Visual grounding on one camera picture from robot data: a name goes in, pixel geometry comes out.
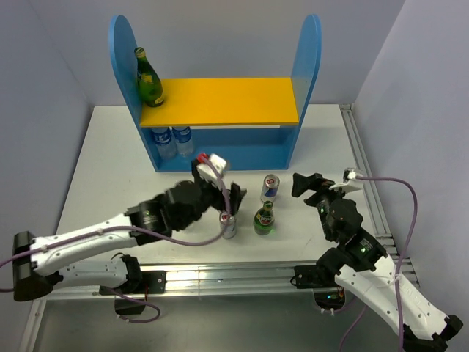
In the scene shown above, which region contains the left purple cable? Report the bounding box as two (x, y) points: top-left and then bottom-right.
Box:
(0, 161), (232, 294)

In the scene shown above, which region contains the blue-label water bottle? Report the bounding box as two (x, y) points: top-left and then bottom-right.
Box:
(172, 126), (194, 156)
(151, 127), (177, 160)

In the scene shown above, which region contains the blue silver Red Bull can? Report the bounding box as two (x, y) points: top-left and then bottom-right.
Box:
(260, 174), (280, 202)

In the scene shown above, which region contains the left blue-label water bottle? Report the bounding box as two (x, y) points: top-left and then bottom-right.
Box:
(151, 127), (177, 160)

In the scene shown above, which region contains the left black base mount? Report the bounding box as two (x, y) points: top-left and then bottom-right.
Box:
(98, 271), (167, 323)

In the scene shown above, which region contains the aluminium side rail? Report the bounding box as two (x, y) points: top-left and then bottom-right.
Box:
(339, 104), (399, 260)

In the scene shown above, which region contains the silver can red tab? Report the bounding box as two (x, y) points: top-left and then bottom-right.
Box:
(219, 211), (237, 240)

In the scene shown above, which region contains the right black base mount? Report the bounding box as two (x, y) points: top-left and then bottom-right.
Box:
(290, 264), (346, 313)

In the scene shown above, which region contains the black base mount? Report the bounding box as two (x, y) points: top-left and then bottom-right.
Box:
(290, 264), (346, 313)
(98, 271), (167, 323)

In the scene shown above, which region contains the aluminium front rail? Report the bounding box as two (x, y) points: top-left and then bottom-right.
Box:
(34, 262), (418, 300)

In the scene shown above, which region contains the purple cable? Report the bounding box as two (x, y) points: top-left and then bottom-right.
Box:
(336, 175), (418, 352)
(0, 161), (232, 294)

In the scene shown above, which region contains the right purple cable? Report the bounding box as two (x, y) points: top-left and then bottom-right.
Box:
(336, 175), (418, 352)

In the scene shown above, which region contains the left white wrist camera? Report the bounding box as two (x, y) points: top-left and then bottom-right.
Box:
(196, 153), (229, 182)

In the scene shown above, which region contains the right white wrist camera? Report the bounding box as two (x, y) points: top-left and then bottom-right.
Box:
(329, 168), (363, 194)

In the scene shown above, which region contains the blue and yellow shelf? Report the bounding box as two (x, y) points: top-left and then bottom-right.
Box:
(108, 14), (322, 172)

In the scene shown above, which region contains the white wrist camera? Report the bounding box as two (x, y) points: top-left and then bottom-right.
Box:
(329, 168), (363, 194)
(196, 153), (229, 182)

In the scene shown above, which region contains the green Perrier glass bottle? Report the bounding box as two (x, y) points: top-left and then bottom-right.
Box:
(253, 201), (275, 235)

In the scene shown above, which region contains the right blue-label water bottle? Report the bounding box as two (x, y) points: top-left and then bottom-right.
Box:
(172, 126), (194, 156)

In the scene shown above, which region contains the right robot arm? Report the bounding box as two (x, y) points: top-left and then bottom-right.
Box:
(290, 169), (463, 351)

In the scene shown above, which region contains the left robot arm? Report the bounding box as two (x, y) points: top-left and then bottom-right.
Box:
(12, 175), (247, 302)

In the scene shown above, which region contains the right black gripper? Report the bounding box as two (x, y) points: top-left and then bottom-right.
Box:
(291, 172), (352, 240)

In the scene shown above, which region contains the tall green glass bottle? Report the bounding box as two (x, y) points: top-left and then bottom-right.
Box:
(134, 47), (164, 107)

